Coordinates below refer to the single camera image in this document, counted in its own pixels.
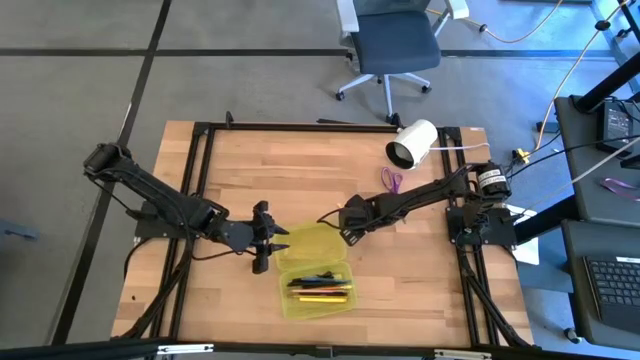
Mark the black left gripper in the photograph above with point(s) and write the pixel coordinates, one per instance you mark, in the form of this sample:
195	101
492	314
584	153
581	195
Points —
237	236

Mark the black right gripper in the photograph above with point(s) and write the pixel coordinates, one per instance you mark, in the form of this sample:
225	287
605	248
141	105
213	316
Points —
356	217

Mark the translucent yellow-green plastic supply box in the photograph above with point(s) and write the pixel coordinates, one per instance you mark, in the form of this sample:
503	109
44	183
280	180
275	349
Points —
310	245

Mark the slim black pen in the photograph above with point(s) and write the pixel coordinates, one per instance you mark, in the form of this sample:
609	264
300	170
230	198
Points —
310	277

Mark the blue pen with black cap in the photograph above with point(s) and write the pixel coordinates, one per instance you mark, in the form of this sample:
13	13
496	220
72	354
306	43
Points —
312	282

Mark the black marker pen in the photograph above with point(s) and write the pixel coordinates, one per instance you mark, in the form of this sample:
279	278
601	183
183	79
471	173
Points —
320	294

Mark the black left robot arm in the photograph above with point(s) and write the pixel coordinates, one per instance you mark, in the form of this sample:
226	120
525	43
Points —
150	190

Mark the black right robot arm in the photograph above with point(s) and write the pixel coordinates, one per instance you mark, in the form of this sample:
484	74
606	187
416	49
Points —
425	192

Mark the white cylindrical lamp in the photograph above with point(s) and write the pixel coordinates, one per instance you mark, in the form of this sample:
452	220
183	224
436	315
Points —
417	140

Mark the white paper sheet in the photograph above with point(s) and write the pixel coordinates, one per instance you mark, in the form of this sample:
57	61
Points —
529	252

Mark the yellow plug connector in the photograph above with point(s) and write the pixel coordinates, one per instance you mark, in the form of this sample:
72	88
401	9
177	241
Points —
522	156

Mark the black side desk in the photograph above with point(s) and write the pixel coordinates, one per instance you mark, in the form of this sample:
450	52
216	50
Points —
580	165

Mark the black desk with keyboard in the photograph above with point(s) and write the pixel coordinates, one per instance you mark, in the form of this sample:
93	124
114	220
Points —
575	290

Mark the black rig crossbar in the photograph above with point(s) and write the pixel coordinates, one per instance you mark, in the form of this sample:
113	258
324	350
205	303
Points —
75	349

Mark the blue grey floor object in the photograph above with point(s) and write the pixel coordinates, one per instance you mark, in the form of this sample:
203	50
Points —
17	230

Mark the black keyboard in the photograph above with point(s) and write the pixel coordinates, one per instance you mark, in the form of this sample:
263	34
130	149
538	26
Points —
615	290

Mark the black power adapter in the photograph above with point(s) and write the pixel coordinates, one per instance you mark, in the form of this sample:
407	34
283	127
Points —
615	125

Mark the black diagonal pole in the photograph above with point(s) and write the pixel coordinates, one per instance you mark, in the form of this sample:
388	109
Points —
607	82

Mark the black aluminium table frame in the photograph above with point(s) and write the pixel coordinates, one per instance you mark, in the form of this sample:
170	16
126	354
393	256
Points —
300	127

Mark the black silver table-level camera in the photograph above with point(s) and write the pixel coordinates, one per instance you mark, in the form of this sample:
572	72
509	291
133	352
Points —
324	352

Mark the silver rig bracket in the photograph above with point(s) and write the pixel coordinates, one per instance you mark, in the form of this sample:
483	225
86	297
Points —
462	354
185	349

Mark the blue office chair white frame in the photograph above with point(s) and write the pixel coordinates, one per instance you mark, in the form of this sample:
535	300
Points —
395	42

